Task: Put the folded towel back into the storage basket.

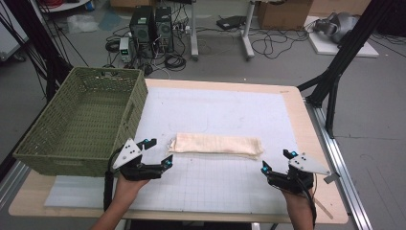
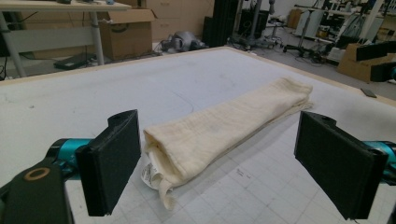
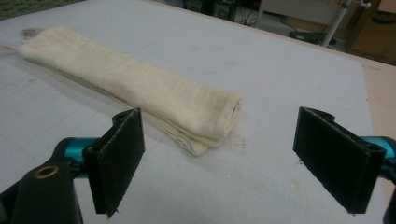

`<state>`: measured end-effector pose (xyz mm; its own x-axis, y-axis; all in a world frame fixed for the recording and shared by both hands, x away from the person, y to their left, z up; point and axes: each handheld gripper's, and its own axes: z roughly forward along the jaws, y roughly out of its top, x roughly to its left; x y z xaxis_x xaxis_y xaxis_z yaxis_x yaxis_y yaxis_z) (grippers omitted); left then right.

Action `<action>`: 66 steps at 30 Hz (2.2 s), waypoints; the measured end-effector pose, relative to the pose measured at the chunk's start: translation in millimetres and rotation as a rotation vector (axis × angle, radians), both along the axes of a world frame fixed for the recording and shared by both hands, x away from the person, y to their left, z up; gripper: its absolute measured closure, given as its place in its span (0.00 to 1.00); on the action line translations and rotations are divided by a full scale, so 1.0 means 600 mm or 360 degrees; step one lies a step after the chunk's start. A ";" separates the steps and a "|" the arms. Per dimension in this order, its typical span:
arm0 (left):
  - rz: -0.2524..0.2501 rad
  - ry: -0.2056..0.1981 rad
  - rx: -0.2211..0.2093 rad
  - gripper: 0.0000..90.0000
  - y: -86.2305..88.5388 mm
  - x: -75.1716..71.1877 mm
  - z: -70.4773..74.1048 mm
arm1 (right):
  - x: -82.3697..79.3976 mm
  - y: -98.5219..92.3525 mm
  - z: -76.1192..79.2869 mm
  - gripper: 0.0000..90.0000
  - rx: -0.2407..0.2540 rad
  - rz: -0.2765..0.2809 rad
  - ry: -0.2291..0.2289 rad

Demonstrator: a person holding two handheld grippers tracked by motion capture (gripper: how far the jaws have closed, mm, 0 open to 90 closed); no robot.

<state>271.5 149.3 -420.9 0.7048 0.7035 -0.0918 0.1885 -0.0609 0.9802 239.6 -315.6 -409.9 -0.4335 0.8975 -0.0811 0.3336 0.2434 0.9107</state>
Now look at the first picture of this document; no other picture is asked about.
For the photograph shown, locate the white floor board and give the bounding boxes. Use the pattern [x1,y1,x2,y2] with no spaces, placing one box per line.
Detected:
[304,15,380,58]

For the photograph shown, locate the clear plastic bag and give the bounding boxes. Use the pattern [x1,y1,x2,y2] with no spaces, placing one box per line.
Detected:
[66,13,101,35]

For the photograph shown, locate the black computer tower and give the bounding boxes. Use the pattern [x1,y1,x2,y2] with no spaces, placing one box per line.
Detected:
[154,6,175,54]
[128,6,156,59]

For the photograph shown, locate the person's right hand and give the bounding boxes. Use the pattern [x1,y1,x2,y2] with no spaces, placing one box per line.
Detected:
[282,189,315,213]

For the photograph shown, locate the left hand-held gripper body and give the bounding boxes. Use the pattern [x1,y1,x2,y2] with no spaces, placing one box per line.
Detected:
[111,137,165,182]

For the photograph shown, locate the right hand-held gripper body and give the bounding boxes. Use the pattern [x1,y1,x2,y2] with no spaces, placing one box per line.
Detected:
[267,152,332,195]

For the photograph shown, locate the green woven basket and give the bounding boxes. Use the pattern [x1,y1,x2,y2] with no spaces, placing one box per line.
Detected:
[12,66,149,178]

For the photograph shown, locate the coiled black cable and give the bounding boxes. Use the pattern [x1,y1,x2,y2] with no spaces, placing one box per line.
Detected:
[164,54,188,72]

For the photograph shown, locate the white power strip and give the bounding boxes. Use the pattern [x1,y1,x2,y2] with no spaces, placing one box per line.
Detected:
[171,24,192,35]

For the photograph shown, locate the loose black floor cables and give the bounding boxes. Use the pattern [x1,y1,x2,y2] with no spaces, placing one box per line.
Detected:
[250,28,310,60]

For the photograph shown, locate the person's left hand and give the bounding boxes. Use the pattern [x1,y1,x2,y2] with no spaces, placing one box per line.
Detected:
[113,174,151,206]

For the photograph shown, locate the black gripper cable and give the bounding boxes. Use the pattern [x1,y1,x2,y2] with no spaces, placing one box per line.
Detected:
[295,175,318,228]
[102,147,125,212]

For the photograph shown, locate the brown cardboard box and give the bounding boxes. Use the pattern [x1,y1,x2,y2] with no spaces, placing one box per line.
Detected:
[257,0,314,32]

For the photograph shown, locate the white power supply unit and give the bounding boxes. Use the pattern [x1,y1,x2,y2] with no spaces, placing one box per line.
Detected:
[119,36,134,63]

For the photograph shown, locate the black metal stand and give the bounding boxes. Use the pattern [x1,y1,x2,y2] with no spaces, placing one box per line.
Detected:
[0,0,75,104]
[296,0,395,140]

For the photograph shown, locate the flat black device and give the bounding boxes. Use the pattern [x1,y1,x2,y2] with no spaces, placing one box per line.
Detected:
[215,14,247,32]

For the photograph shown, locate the aluminium rail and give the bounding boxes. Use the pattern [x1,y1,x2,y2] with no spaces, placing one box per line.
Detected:
[305,100,374,230]
[0,159,32,209]

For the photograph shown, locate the grey headset device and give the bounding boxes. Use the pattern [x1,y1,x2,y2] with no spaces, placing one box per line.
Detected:
[312,11,360,44]

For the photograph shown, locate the white grid mat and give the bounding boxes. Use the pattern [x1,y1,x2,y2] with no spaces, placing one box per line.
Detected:
[43,86,301,216]

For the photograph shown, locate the cream cloth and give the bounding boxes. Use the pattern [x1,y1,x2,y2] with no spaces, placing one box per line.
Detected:
[167,132,265,161]

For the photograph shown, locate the white desk leg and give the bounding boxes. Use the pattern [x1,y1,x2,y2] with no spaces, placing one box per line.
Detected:
[190,0,200,61]
[240,0,257,60]

